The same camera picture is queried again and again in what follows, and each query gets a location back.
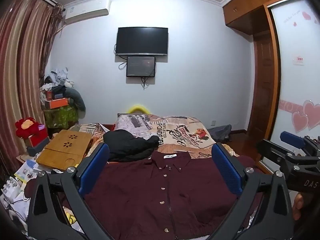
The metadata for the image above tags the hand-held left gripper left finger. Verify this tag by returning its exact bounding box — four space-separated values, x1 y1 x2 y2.
27 142 110 240

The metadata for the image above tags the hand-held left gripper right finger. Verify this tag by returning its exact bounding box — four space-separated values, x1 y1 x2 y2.
211 142 293 240

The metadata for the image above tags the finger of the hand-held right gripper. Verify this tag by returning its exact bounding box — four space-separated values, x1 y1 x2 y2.
257 139 303 175
279 131 308 148

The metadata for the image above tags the maroon button shirt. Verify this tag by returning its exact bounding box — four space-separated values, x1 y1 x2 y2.
25 151 263 240

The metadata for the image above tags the person's right hand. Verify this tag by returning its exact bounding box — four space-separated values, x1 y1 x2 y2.
292 194 304 222

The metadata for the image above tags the wooden lap desk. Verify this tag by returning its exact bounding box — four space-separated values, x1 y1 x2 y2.
36 129 93 172

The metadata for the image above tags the grey cloth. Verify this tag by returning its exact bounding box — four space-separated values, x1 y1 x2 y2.
207 124 232 142

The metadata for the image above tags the black garment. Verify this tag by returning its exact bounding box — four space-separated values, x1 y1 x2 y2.
103 129 160 162

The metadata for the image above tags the printed blanket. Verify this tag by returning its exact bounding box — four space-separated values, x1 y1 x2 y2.
75 114 235 161

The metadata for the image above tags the dark grey box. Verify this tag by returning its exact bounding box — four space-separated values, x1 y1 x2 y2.
27 137 51 157

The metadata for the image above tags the printed pillow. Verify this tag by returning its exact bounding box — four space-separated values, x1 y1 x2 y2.
117 113 165 138

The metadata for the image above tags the red box with purple lid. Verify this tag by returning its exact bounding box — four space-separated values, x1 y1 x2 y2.
26 127 49 148

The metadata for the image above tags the pile of papers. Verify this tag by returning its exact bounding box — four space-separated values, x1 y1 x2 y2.
0 159 75 228

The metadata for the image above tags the orange box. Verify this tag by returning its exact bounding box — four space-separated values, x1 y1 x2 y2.
49 98 70 109

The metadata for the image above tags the yellow curved object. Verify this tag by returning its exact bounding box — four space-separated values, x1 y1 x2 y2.
128 104 150 114

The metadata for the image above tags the red plush flower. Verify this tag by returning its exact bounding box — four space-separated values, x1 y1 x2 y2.
15 117 38 138

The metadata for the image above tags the pile of clutter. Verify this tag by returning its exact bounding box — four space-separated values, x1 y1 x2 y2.
39 67 75 100

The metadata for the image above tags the striped red curtain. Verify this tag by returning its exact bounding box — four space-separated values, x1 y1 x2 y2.
0 0 63 178

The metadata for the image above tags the wooden overhead cabinet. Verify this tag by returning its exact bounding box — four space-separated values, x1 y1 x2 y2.
222 0 300 34

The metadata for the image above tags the white air conditioner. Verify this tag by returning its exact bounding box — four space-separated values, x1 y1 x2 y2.
62 0 112 25

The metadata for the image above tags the small black wall monitor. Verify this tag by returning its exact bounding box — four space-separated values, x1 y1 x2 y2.
126 56 156 77

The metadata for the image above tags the black wall television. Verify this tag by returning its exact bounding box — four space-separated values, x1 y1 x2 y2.
115 27 168 56

